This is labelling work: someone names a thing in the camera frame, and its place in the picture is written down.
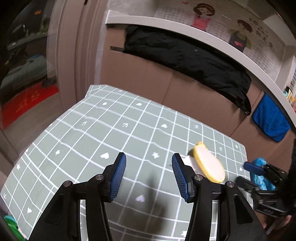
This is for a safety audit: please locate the blue trash bag bin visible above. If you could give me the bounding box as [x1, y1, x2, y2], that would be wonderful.
[250, 158, 276, 191]

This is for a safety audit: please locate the white kitchen countertop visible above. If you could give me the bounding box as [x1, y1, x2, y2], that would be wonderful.
[105, 10, 295, 128]

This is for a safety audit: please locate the white crumpled tissue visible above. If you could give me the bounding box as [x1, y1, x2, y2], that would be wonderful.
[182, 155, 203, 174]

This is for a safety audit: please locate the yellow rimmed white lid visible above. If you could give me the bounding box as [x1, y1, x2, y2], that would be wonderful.
[193, 142, 226, 183]

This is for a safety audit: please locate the blue hanging towel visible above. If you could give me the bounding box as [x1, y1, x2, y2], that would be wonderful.
[252, 93, 290, 142]

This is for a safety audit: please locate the black hanging garment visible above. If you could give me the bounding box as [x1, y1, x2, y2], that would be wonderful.
[124, 25, 251, 115]

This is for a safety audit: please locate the red floor mat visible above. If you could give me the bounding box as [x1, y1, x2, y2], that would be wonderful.
[1, 82, 59, 130]

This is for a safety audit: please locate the boy cartoon wall sticker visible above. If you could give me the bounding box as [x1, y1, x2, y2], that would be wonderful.
[227, 20, 252, 53]

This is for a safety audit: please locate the girl cartoon wall sticker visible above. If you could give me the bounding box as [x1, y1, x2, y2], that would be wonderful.
[191, 3, 215, 32]

